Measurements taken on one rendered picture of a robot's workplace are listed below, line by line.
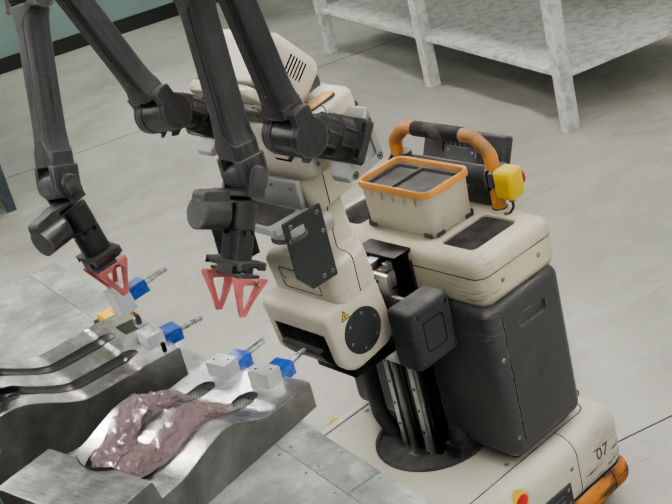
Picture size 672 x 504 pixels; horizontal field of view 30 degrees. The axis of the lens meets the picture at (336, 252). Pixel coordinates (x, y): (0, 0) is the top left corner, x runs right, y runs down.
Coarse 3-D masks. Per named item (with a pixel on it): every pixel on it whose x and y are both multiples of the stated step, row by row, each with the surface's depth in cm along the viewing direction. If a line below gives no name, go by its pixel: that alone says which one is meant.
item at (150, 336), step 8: (192, 320) 248; (200, 320) 249; (144, 328) 245; (152, 328) 244; (160, 328) 246; (168, 328) 245; (176, 328) 245; (184, 328) 247; (144, 336) 242; (152, 336) 241; (160, 336) 242; (168, 336) 244; (176, 336) 245; (144, 344) 244; (152, 344) 242
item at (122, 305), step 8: (160, 272) 254; (136, 280) 252; (144, 280) 251; (152, 280) 254; (112, 288) 250; (136, 288) 250; (144, 288) 251; (112, 296) 248; (120, 296) 248; (128, 296) 249; (136, 296) 251; (112, 304) 251; (120, 304) 249; (128, 304) 250; (136, 304) 250; (120, 312) 249; (128, 312) 250
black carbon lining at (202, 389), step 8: (200, 384) 233; (208, 384) 232; (192, 392) 231; (200, 392) 231; (248, 392) 226; (192, 400) 226; (240, 400) 225; (248, 400) 224; (240, 408) 222; (80, 464) 206; (88, 464) 213; (152, 472) 206
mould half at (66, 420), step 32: (128, 320) 256; (64, 352) 251; (96, 352) 247; (160, 352) 240; (0, 384) 234; (32, 384) 236; (96, 384) 236; (128, 384) 236; (160, 384) 240; (0, 416) 223; (32, 416) 226; (64, 416) 230; (96, 416) 234; (0, 448) 225; (32, 448) 228; (64, 448) 232; (0, 480) 226
